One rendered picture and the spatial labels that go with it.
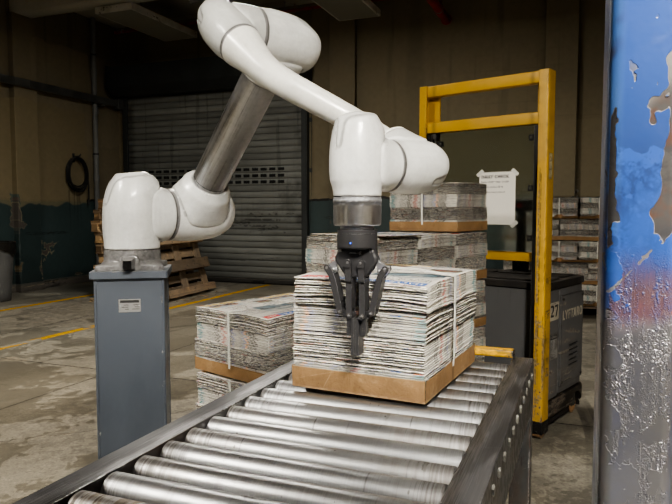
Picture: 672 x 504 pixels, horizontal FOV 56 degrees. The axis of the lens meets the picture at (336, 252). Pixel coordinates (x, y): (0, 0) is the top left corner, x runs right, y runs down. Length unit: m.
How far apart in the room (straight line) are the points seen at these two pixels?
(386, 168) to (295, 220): 8.54
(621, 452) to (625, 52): 0.11
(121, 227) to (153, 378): 0.43
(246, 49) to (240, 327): 0.99
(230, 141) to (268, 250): 8.17
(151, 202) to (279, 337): 0.59
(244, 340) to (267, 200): 7.85
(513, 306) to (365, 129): 2.52
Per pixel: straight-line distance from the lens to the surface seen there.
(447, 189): 2.94
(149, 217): 1.84
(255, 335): 2.07
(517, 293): 3.55
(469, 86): 3.56
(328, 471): 0.95
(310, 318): 1.30
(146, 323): 1.84
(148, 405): 1.89
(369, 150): 1.14
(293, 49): 1.63
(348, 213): 1.14
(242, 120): 1.74
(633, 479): 0.21
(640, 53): 0.20
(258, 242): 9.99
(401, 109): 9.27
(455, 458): 1.03
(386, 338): 1.23
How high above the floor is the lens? 1.17
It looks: 4 degrees down
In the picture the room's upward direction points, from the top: straight up
